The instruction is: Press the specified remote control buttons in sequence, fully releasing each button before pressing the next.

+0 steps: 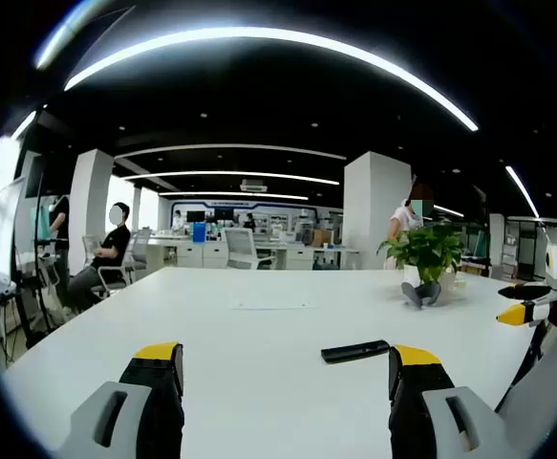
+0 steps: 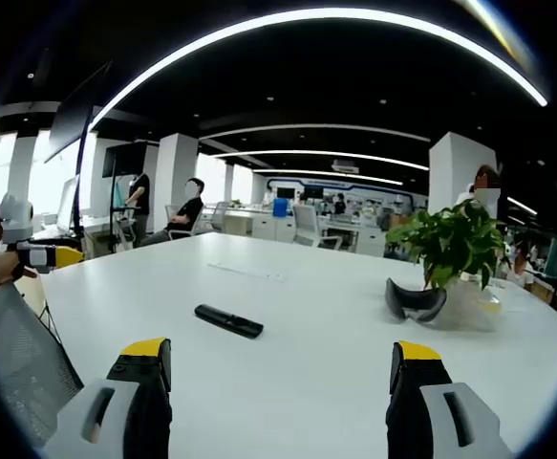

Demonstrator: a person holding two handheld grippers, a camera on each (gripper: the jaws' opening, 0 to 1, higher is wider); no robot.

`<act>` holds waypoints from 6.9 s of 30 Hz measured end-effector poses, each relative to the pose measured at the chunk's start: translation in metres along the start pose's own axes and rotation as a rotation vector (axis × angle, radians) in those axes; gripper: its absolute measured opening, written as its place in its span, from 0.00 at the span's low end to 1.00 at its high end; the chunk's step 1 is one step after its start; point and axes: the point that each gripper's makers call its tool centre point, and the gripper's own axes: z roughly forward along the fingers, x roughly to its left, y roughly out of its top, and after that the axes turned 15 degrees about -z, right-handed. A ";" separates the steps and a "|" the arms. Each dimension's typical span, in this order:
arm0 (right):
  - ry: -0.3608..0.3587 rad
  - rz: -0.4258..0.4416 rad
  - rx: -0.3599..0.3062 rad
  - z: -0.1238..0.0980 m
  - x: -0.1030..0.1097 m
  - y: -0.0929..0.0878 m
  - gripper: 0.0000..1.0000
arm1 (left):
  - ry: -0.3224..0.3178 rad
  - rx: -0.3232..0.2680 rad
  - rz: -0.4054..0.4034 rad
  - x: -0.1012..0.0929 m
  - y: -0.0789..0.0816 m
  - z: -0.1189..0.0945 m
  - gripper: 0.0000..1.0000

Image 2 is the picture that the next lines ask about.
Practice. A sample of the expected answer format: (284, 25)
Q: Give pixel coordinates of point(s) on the white ceiling unit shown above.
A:
(345, 166)

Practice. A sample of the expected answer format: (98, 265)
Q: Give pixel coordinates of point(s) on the grey mesh office chair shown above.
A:
(15, 363)

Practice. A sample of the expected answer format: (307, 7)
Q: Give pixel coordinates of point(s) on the green potted plant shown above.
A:
(455, 239)

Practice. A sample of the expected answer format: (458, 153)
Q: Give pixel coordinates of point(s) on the clear glass vase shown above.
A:
(474, 306)

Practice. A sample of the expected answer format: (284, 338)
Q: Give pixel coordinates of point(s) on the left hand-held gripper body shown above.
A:
(14, 217)

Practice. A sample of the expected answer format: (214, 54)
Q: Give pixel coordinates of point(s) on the white office chair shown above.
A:
(306, 222)

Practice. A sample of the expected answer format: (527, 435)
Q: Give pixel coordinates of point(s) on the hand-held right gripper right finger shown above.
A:
(450, 416)

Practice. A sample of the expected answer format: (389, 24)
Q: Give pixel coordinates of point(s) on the curved ceiling light strip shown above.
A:
(306, 14)

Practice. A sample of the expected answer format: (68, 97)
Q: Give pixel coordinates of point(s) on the black remote control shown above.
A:
(228, 321)

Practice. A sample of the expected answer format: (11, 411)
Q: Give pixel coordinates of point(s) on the blue bin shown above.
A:
(281, 207)

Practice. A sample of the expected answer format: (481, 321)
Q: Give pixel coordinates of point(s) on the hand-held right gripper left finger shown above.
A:
(101, 411)

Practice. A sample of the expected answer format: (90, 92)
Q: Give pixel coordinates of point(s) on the white computer monitor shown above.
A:
(67, 205)

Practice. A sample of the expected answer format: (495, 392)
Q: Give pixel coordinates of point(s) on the black headset goggles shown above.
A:
(419, 306)

